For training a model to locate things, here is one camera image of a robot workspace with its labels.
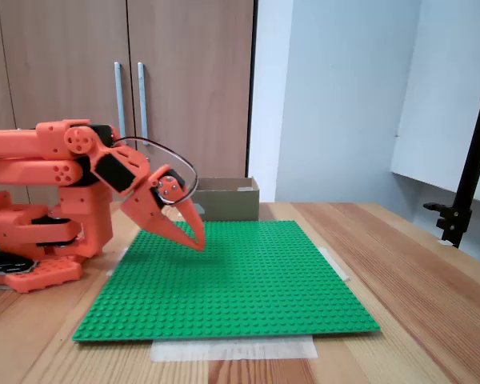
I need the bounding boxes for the black camera stand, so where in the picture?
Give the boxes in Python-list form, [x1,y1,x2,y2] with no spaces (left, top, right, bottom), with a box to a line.
[422,67,480,250]

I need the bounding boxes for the green lego baseplate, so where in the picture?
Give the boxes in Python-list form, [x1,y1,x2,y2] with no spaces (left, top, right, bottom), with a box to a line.
[71,218,382,344]

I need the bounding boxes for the metal cabinet handle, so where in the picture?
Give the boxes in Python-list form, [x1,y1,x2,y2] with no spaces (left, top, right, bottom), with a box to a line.
[114,62,128,140]
[138,62,150,146]

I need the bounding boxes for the wide masking tape strip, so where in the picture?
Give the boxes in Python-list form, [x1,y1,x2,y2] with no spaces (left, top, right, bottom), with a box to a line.
[150,334,319,363]

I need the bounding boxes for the white wall panel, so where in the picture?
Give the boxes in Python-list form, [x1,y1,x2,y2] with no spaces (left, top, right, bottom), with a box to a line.
[390,0,480,207]

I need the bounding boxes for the gripper motor cable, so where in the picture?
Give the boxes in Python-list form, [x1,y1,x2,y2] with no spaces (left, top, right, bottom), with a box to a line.
[111,136,199,207]

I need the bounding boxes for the black cable bundle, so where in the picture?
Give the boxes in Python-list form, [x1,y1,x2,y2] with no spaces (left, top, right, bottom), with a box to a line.
[0,250,39,277]

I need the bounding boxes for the wooden cabinet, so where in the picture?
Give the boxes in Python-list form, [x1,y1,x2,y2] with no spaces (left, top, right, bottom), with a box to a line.
[0,0,259,203]

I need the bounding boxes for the open cardboard box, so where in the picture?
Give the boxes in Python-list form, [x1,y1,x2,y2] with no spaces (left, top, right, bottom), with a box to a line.
[190,177,261,222]

